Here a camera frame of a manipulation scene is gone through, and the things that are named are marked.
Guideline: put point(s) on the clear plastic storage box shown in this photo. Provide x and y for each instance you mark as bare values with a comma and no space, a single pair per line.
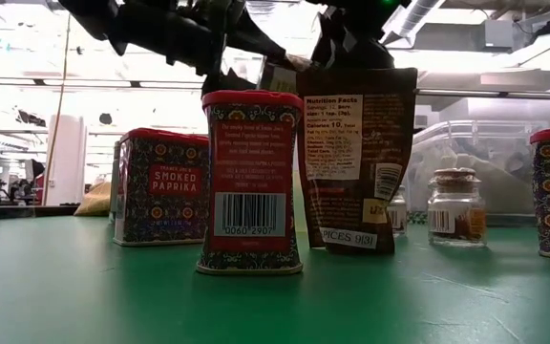
504,162

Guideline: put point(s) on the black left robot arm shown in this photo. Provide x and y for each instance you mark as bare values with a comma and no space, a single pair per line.
151,28

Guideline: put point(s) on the white cylindrical pillar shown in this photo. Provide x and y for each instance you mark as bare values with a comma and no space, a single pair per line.
67,162

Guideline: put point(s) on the grey cloth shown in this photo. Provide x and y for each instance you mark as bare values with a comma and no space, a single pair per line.
494,186

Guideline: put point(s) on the brown taco seasoning pouch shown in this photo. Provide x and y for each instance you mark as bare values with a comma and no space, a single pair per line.
351,143

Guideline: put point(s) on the yellow green plastic bin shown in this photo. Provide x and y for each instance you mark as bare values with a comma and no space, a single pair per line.
299,205

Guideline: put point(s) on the silver horizontal rail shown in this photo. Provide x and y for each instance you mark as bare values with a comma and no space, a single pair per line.
494,94

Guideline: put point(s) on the silver ventilation duct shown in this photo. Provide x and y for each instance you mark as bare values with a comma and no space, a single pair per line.
416,19

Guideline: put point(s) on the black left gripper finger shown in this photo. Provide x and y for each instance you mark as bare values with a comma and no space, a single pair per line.
227,83
270,48

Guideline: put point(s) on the small glass jar cork lid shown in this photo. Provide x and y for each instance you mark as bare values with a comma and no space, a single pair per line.
399,215
456,205

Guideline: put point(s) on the yellow checked cloth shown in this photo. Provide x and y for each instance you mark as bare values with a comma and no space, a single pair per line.
94,200

